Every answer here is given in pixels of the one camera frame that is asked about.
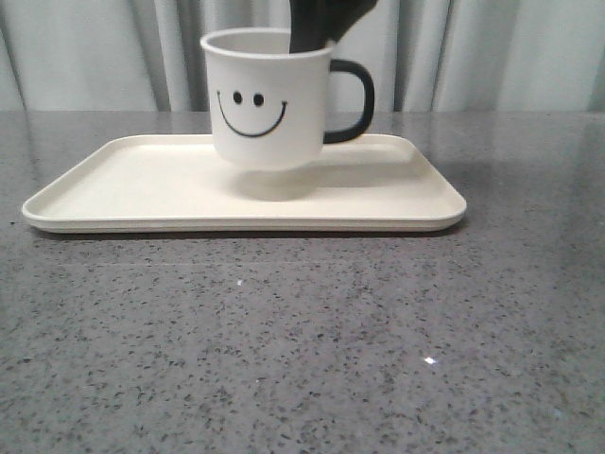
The cream rectangular plastic tray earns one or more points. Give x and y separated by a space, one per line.
178 183

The white smiley mug black handle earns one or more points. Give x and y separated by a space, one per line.
268 105

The grey-white pleated curtain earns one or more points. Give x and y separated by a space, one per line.
443 56

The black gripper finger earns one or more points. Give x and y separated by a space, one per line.
314 23

